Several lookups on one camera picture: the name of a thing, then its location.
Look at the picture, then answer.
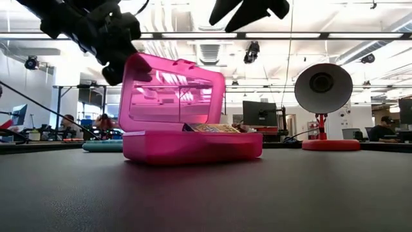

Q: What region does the black taut cable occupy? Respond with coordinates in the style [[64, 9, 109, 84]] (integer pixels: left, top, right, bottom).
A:
[[0, 79, 101, 141]]

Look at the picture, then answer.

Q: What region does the red dustpan with handle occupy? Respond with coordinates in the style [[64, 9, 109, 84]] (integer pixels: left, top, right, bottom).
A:
[[294, 63, 362, 152]]

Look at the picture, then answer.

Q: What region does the black ceiling spotlight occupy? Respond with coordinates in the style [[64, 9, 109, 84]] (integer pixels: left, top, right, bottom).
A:
[[24, 55, 40, 71], [360, 52, 376, 64]]

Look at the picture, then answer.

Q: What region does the thin hanging cable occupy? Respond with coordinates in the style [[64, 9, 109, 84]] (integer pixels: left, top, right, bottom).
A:
[[281, 0, 294, 107]]

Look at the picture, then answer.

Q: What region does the pink plastic pencil case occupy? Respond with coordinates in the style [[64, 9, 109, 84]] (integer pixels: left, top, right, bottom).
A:
[[118, 52, 264, 166]]

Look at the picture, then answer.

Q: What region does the black table mat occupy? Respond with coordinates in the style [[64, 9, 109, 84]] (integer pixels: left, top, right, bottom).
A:
[[0, 148, 412, 232]]

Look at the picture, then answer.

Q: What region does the yellow green crayon box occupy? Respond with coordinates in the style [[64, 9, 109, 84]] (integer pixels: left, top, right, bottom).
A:
[[182, 122, 241, 134]]

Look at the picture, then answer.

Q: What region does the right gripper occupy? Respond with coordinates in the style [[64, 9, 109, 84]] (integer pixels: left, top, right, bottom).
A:
[[208, 0, 291, 34]]

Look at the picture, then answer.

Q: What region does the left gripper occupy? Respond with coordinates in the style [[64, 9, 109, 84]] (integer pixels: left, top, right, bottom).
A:
[[62, 0, 153, 87]]

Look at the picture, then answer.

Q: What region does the light blue calculator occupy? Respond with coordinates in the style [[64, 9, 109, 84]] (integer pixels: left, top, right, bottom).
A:
[[82, 139, 124, 153]]

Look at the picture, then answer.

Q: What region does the black lamp cable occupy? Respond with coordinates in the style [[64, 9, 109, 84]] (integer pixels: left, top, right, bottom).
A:
[[282, 126, 320, 143]]

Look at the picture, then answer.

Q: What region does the black computer monitor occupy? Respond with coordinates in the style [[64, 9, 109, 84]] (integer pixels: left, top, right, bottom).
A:
[[398, 97, 412, 125], [241, 100, 279, 128], [12, 103, 28, 127]]

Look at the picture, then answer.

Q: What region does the person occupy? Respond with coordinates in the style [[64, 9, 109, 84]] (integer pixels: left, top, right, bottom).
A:
[[368, 115, 399, 143], [60, 113, 79, 133], [95, 113, 114, 131]]

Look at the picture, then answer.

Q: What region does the black overhead camera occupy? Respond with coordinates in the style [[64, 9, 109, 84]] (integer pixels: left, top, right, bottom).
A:
[[243, 41, 261, 64]]

